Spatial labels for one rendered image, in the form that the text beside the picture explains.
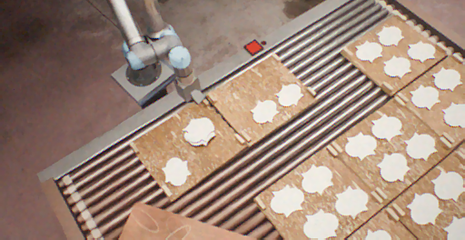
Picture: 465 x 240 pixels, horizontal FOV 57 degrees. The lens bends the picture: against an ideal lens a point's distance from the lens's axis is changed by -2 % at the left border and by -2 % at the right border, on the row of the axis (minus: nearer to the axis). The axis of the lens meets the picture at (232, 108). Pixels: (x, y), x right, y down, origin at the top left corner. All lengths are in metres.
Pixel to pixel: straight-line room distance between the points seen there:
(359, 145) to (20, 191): 2.28
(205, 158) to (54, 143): 1.66
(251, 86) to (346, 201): 0.71
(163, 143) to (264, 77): 0.58
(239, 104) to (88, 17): 2.29
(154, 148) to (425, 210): 1.17
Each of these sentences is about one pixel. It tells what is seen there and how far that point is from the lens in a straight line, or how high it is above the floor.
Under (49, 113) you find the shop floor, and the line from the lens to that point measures 3.54.
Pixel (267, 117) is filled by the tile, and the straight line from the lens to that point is 2.02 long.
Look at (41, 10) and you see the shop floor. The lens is 4.35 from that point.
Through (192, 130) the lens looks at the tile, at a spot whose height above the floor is 0.98.
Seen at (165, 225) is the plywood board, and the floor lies 1.04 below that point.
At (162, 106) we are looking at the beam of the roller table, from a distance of 2.14.
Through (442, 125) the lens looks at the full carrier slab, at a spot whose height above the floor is 0.94.
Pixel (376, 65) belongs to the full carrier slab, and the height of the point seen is 0.94.
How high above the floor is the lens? 2.66
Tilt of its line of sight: 57 degrees down
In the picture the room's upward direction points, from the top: 7 degrees counter-clockwise
